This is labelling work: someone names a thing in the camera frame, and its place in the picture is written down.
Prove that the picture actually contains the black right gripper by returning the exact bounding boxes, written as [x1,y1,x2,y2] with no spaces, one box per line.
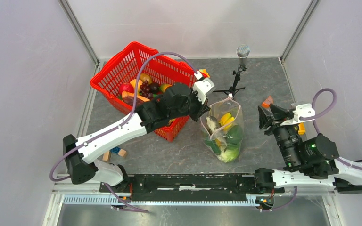
[255,103,300,169]

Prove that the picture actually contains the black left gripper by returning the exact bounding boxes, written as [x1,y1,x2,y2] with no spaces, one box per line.
[170,88,211,122]

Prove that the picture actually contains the clear zip top bag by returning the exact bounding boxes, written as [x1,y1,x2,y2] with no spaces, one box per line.
[200,94,244,163]

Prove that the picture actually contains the yellow toy banana bunch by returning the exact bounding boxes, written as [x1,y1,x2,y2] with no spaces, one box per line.
[219,113,235,131]

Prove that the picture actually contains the green toy avocado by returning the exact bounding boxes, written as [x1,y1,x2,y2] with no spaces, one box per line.
[225,125,243,145]

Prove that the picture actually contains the dark green toy cucumber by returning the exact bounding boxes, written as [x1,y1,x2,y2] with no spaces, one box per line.
[204,139,222,155]

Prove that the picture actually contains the green toy cabbage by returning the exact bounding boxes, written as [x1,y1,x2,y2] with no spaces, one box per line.
[217,146,239,163]

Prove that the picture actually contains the red plastic shopping basket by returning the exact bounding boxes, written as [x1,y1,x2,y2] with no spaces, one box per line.
[90,42,197,141]

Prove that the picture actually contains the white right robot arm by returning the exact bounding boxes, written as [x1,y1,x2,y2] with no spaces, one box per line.
[253,104,362,194]

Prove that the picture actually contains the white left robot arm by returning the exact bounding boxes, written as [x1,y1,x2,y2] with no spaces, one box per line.
[63,79,215,192]

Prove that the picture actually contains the orange toy slice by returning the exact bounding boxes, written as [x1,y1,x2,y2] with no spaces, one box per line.
[261,96,274,109]

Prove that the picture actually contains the yellow toy crate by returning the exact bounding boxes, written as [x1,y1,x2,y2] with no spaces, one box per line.
[298,123,306,135]

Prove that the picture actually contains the yellow green toy block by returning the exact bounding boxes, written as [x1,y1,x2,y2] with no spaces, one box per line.
[199,69,210,78]

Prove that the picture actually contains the orange green toy papaya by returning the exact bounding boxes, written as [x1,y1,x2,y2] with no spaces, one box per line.
[159,83,172,93]

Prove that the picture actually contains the black mini tripod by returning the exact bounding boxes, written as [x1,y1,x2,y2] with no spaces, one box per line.
[214,66,246,99]

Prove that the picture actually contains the dark purple toy mangosteen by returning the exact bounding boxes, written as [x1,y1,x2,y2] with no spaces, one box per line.
[149,82,160,94]

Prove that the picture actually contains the purple toy grapes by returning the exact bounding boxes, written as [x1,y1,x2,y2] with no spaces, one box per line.
[139,81,154,99]

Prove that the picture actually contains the brown toy potato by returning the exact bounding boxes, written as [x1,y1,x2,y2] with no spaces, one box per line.
[140,73,153,84]

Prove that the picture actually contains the peach toy fruit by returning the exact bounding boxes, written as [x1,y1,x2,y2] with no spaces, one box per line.
[130,79,143,92]

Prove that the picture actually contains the brown toy meat slice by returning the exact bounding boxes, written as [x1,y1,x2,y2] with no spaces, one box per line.
[121,91,152,108]

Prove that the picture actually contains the grey microphone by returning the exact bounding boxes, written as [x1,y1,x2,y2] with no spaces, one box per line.
[236,44,250,67]

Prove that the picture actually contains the red toy apple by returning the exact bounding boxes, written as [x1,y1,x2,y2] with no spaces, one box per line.
[119,82,134,95]

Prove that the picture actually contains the wooden toy block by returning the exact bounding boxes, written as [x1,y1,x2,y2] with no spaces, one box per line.
[117,149,128,158]
[102,151,112,162]

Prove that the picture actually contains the blue toy block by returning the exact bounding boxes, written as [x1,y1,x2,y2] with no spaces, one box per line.
[109,147,121,155]

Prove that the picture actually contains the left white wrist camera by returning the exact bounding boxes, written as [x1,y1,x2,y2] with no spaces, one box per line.
[192,70,215,104]

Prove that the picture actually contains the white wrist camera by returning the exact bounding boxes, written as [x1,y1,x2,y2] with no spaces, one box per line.
[192,70,215,104]
[281,103,315,126]

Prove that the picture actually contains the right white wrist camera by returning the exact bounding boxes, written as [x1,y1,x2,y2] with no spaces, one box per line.
[281,103,315,126]

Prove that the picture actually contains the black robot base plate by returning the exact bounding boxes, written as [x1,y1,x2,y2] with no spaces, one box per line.
[111,173,275,202]

